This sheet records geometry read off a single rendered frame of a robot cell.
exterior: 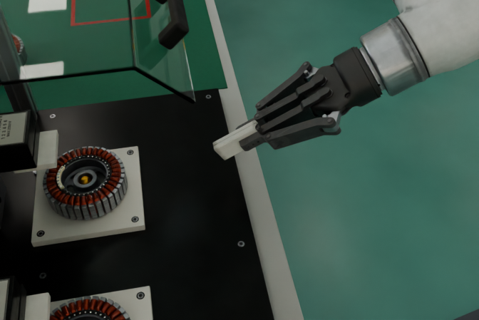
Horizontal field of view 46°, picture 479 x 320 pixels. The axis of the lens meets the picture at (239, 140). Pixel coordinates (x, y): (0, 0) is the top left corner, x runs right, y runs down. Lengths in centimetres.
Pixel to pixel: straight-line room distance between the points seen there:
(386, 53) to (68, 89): 58
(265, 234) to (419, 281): 95
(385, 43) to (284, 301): 35
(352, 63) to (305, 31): 173
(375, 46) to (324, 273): 103
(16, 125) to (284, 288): 40
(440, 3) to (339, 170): 122
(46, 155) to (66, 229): 11
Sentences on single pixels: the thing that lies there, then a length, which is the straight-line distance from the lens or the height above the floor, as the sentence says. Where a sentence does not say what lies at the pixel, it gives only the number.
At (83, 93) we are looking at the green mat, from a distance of 103.
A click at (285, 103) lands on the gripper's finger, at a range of 77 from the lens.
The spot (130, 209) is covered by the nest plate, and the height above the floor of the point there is 78.
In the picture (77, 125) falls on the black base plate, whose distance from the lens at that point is 95.
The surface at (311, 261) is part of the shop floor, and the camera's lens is 166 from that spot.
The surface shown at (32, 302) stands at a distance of 64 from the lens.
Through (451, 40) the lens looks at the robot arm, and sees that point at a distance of 72.
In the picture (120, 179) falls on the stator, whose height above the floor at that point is 81.
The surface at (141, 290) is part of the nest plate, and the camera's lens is 73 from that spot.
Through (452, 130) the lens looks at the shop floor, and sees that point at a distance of 212.
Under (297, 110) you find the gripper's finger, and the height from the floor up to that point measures 90.
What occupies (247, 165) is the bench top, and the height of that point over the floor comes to 75.
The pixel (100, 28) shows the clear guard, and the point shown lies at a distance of 62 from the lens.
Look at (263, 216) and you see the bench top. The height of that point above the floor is 75.
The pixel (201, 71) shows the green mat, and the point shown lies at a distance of 104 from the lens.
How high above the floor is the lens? 141
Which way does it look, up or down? 47 degrees down
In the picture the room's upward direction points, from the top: straight up
